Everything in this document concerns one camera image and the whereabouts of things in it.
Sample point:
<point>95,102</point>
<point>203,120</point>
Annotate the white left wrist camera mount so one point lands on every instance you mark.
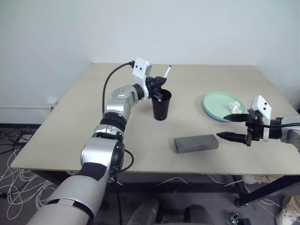
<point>140,70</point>

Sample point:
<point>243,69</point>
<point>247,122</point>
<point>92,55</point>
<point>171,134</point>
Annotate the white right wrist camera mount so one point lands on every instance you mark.
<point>262,108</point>

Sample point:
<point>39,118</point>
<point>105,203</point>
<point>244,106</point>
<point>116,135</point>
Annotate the white marker with black cap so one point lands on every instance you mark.
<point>167,71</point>

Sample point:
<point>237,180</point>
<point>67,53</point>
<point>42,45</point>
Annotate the light blue plate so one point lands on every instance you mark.
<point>212,116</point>

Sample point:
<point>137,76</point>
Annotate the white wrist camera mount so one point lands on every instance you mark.
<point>140,70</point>
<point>262,108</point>

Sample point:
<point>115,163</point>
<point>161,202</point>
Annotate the small black metal device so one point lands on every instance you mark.
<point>237,219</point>

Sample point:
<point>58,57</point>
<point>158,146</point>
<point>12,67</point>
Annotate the grey felt glasses case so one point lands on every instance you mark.
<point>196,143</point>

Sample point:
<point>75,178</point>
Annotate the black metal table frame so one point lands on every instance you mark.
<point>243,189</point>

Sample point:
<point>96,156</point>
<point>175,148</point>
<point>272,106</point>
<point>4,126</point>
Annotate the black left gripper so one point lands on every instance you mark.
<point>152,87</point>

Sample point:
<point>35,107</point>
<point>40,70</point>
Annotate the white sneaker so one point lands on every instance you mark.
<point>287,212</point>
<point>254,179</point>

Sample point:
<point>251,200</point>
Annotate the mint green plate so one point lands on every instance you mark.
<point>222,103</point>

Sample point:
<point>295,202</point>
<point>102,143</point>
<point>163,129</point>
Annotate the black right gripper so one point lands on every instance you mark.
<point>254,127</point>

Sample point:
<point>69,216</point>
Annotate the black plastic cup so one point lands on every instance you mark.
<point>161,106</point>

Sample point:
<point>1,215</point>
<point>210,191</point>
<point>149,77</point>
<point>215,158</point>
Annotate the dark rounded shape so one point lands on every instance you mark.
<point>147,212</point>

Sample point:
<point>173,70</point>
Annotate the crumpled white tissue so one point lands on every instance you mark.
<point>235,106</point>

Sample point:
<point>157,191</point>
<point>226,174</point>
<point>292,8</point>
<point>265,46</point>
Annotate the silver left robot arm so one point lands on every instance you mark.
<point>98,154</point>

